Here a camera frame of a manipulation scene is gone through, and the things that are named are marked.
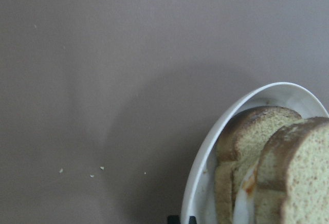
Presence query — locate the fried egg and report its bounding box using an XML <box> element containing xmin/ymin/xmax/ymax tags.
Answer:
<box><xmin>232</xmin><ymin>160</ymin><xmax>259</xmax><ymax>224</ymax></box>

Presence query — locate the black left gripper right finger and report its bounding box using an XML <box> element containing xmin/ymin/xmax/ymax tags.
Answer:
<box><xmin>189</xmin><ymin>216</ymin><xmax>196</xmax><ymax>224</ymax></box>

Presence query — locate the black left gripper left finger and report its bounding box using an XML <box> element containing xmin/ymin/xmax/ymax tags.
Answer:
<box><xmin>167</xmin><ymin>215</ymin><xmax>180</xmax><ymax>224</ymax></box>

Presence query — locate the bread slice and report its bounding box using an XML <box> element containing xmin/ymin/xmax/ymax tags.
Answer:
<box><xmin>254</xmin><ymin>117</ymin><xmax>328</xmax><ymax>223</ymax></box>
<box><xmin>214</xmin><ymin>106</ymin><xmax>302</xmax><ymax>223</ymax></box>

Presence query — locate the white round plate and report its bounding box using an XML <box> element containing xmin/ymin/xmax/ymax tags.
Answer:
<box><xmin>180</xmin><ymin>82</ymin><xmax>328</xmax><ymax>223</ymax></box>

